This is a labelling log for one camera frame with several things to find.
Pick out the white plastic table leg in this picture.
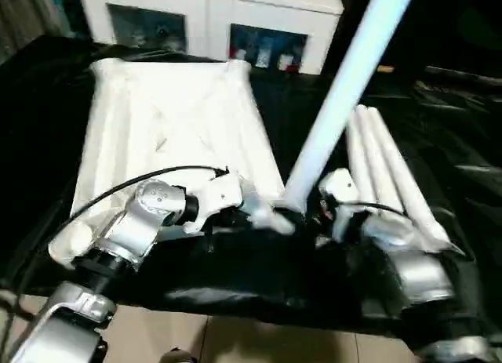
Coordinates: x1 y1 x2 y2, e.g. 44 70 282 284
346 107 384 205
282 0 420 215
355 106 405 213
367 106 454 251

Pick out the white plastic table top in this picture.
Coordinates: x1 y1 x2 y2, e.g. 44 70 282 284
46 58 296 268

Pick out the black shiny mat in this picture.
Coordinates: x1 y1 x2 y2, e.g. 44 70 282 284
0 35 502 352

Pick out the dark rounded robot foot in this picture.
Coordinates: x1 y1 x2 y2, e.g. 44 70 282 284
162 349 199 363

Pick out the white cabinet with glass doors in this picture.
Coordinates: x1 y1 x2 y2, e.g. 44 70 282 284
77 0 343 76

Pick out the grey curtain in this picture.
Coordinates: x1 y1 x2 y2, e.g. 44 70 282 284
0 0 82 49

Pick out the right arm thick black cable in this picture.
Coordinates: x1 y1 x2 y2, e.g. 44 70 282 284
337 201 406 216

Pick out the arm thick black cable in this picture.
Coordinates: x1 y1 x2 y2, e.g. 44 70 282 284
337 201 406 216
0 165 231 363

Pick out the left arm thick black cable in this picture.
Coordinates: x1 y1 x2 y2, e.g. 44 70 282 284
0 165 231 363

